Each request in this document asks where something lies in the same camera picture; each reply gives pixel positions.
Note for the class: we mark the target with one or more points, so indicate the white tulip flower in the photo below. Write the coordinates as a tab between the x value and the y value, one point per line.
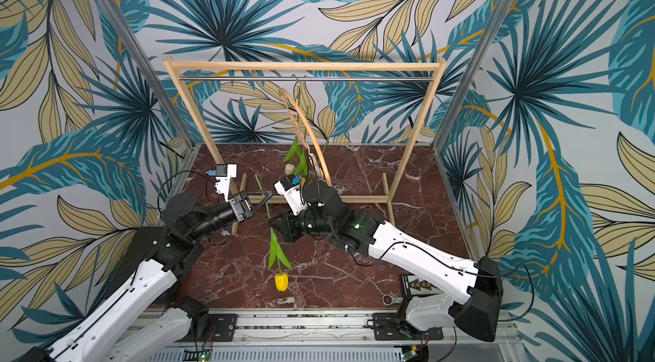
289	160

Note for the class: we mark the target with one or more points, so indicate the silver wrench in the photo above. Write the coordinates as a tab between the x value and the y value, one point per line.
390	300

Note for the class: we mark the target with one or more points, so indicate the tan wavy clothes hanger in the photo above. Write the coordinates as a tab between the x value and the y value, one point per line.
306	136

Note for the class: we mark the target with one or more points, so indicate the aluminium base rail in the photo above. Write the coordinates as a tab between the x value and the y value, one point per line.
331	334

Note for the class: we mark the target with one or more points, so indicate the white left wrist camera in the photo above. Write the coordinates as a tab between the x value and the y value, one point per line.
223	175

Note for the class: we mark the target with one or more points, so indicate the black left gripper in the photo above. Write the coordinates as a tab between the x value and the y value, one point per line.
241	214

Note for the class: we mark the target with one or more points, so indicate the metal rack hanging rod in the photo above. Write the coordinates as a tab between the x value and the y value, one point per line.
303	79

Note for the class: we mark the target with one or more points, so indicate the wooden clothes rack frame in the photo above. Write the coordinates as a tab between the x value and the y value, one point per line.
176	68

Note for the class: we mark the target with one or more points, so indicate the yellow orange tulip flower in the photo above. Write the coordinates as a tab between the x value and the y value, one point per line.
301	165

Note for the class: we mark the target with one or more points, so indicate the black electronics board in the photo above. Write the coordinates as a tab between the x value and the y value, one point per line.
412	286

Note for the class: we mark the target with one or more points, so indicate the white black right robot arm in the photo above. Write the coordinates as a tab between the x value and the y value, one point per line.
470	291

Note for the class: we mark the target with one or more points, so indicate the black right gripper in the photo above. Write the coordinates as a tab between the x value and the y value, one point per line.
292	226

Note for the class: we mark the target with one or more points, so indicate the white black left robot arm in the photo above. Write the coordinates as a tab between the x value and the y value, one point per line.
168	258

